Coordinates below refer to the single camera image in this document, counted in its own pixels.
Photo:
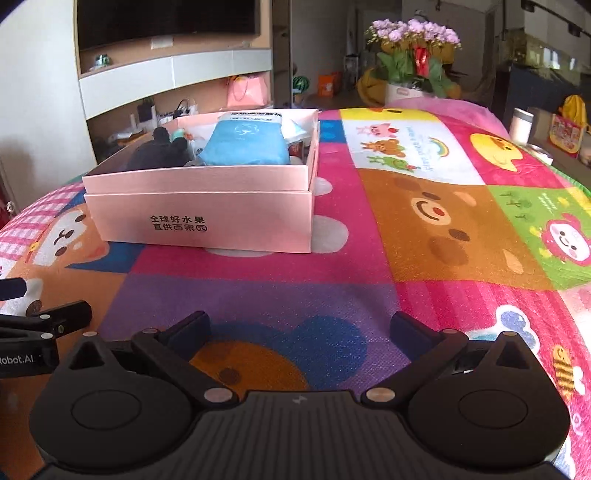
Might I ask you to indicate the small green shelf ornament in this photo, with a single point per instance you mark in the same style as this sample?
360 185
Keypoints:
102 60

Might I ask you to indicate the pink blanket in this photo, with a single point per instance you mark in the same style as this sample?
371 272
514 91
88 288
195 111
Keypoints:
461 111

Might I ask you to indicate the white light switch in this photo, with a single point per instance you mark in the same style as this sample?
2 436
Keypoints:
161 43

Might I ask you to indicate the white stool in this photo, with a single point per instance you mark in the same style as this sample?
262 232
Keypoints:
353 68

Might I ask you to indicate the colourful cartoon play mat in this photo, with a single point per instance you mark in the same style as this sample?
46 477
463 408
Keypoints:
346 277

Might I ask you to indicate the yellow backpack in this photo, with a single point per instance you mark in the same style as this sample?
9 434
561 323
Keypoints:
572 108

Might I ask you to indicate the red printed bag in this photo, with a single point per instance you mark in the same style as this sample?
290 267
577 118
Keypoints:
565 134

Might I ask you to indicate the black router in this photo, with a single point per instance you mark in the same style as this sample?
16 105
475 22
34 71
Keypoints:
146 110

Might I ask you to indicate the blue tissue packet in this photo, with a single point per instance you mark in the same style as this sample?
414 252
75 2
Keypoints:
244 143

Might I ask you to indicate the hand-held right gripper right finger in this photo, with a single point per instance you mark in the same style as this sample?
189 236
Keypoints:
410 330

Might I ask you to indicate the pink gift bag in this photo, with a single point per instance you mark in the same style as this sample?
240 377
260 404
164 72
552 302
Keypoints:
247 92

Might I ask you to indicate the small metal bowl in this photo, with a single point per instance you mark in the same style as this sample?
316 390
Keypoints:
540 152

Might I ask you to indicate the dark cabinet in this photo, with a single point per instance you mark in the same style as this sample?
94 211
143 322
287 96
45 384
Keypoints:
531 87

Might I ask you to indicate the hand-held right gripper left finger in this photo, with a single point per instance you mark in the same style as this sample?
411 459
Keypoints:
190 330

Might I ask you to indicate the white and wood wall cabinet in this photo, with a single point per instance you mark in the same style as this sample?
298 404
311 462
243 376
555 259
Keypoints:
207 67

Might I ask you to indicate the black plush toy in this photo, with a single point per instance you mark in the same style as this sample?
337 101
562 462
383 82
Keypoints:
154 154

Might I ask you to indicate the small red doll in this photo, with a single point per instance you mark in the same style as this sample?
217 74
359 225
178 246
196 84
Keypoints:
296 151

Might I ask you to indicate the black track light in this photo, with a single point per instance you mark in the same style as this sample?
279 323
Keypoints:
554 16

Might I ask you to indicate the white power strip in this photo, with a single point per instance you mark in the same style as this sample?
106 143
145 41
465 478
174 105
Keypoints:
178 113

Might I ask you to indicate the pink cardboard box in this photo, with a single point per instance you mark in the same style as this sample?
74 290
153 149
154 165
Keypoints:
207 221

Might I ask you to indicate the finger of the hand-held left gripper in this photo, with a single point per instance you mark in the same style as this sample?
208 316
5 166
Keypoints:
11 288
60 318

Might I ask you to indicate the potted pink orchid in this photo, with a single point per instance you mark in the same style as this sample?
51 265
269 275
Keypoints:
411 50

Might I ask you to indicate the white cylinder humidifier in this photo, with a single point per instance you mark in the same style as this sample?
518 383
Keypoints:
521 125

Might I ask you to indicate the black television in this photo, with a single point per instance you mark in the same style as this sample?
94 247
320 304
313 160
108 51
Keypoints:
166 21

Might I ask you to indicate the watermelon ball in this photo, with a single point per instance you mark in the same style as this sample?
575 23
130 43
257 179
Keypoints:
300 84

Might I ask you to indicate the beige sofa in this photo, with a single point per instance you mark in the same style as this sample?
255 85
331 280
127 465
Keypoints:
572 168

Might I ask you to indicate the orange box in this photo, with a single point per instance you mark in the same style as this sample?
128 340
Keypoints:
330 84

